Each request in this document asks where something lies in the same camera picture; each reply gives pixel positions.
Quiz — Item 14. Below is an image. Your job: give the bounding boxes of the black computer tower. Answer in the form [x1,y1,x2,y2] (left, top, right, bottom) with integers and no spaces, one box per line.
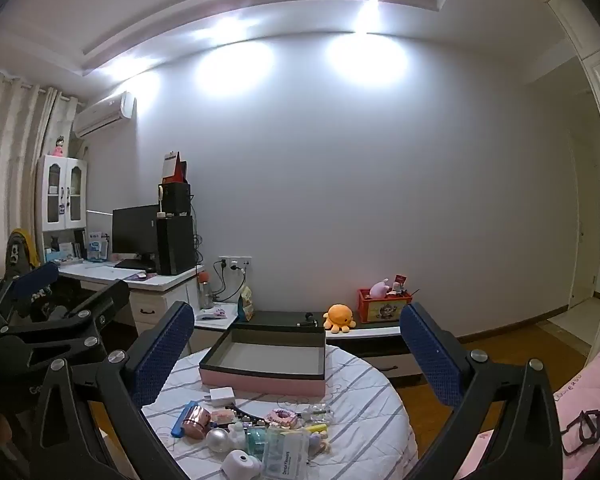
[155,214,195,276]

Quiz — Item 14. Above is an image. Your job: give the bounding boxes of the black computer monitor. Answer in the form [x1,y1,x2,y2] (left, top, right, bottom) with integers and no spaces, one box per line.
[111,204,161,257]

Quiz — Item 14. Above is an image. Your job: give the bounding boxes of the black eyeglasses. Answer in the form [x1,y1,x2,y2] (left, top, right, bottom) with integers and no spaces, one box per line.
[561,409,600,457]

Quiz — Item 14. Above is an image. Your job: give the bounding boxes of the red toy storage box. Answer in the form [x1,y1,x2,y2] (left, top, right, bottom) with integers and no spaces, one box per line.
[357,287,412,324]

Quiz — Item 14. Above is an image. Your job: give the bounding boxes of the bottle with orange cap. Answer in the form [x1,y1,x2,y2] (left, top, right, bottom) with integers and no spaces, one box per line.
[198,271,215,310]

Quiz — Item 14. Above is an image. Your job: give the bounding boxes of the low white cabinet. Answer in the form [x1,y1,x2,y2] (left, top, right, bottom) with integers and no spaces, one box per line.
[194,309,423,387]

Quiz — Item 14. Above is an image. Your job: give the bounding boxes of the white charger plug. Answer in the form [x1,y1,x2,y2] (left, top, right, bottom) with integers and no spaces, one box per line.
[204,386,237,406]

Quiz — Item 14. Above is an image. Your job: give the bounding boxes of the black beaded hair clip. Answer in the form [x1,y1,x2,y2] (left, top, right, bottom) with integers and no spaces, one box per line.
[235,404,267,424]

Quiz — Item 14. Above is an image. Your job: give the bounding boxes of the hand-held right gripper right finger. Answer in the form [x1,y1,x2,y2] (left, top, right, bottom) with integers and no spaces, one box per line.
[399,302,565,480]

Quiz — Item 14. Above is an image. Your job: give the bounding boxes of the blue tube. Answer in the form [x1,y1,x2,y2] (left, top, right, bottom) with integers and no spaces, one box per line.
[171,402,199,439]

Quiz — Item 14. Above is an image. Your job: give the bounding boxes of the small white desk fan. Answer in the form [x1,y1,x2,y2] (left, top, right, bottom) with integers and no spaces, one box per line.
[156,184,174,219]

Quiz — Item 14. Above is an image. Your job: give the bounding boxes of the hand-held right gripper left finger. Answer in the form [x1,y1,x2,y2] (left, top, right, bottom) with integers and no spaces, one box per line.
[30,301,196,480]

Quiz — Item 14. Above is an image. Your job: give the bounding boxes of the teal packet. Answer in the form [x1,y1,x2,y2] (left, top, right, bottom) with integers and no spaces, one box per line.
[245,427,269,456]

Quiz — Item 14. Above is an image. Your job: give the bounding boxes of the red and white boxes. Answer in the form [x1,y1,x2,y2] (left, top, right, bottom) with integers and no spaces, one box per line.
[162,151,189,185]

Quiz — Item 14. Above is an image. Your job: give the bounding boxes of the orange octopus plush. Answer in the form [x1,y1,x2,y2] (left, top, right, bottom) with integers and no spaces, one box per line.
[323,303,356,334]

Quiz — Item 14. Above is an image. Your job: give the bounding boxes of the beige curtain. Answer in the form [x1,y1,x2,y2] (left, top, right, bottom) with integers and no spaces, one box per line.
[0,66,77,293]

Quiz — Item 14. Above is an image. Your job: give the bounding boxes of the white glass door cabinet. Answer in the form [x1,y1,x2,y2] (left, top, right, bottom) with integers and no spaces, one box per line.
[35,155,89,234]

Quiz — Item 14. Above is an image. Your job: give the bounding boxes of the black power cable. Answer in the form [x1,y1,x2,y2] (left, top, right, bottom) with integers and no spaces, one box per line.
[211,259,247,304]

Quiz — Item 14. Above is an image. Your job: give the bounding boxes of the white air conditioner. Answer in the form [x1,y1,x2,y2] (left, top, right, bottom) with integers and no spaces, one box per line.
[72,91,134,137]

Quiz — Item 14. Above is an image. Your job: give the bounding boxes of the white door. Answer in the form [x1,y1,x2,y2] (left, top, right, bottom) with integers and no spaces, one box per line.
[569,127,597,308]

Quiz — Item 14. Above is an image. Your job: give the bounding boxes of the pink box with black rim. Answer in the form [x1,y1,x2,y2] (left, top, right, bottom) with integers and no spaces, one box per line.
[198,324,327,397]

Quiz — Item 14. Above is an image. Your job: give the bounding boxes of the snack bag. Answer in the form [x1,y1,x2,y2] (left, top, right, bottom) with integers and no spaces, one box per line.
[237,286,255,322]

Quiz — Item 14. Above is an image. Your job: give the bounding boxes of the black speaker box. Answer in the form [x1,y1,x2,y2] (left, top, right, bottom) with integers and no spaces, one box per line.
[160,182,191,216]

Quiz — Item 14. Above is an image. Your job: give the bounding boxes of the white round device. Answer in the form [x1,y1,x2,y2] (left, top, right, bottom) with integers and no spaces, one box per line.
[221,450,264,479]

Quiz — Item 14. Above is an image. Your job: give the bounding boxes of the silver ball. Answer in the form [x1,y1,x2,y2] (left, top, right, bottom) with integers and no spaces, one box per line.
[206,427,232,454]

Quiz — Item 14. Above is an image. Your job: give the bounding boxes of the black office chair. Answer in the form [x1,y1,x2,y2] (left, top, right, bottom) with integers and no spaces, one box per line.
[4,229,47,281]

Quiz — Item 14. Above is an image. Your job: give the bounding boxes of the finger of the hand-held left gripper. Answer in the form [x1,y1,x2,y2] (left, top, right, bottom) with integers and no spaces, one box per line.
[0,279,131,343]
[0,262,60,328]

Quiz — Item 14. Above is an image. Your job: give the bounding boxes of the pink donut block toy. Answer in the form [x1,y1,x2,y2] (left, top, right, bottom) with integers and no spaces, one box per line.
[266,408,302,431]

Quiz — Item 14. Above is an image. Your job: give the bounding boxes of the white desk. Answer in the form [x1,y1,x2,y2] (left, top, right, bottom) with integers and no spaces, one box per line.
[55,259,204,333]

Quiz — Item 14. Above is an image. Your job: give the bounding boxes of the pink blanket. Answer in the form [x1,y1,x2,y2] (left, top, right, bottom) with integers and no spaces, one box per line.
[454,344,600,480]

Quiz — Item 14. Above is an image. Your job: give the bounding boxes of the blue and white box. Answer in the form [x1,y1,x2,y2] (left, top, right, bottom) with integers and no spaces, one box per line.
[86,230,109,264]

